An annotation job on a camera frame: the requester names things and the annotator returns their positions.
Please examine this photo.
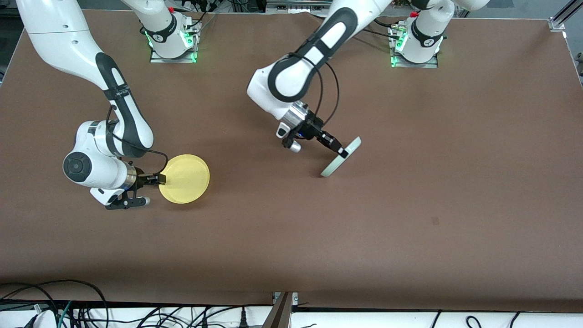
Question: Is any black looping floor cable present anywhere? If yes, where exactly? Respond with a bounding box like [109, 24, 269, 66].
[0, 279, 109, 328]

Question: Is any white lower bench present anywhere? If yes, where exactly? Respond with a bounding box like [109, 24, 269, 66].
[0, 306, 583, 328]

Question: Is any long black table cable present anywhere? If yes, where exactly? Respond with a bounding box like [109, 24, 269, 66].
[363, 28, 398, 40]

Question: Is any teal cable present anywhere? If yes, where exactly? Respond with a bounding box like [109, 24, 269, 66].
[57, 301, 73, 328]

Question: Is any black base cable bundle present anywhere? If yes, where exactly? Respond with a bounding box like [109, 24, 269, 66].
[189, 0, 220, 29]

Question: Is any brown table cover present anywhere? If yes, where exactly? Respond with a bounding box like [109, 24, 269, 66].
[0, 9, 583, 313]

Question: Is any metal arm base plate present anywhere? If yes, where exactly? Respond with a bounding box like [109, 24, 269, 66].
[150, 49, 198, 64]
[390, 56, 439, 69]

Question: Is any pale green round plate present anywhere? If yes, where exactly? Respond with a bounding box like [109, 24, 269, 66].
[320, 136, 363, 178]

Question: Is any grey metal support beam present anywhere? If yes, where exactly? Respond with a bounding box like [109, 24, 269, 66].
[261, 292, 295, 328]

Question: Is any yellow round plate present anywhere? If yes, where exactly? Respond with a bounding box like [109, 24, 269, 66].
[158, 154, 211, 204]

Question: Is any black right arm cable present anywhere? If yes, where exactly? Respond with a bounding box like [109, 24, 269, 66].
[105, 104, 169, 176]

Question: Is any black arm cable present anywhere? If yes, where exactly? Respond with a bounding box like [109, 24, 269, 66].
[105, 104, 169, 176]
[286, 52, 340, 129]

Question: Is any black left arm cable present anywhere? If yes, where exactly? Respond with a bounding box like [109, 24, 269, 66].
[286, 52, 340, 129]

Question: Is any aluminium corner extrusion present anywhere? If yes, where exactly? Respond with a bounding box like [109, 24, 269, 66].
[548, 0, 583, 31]

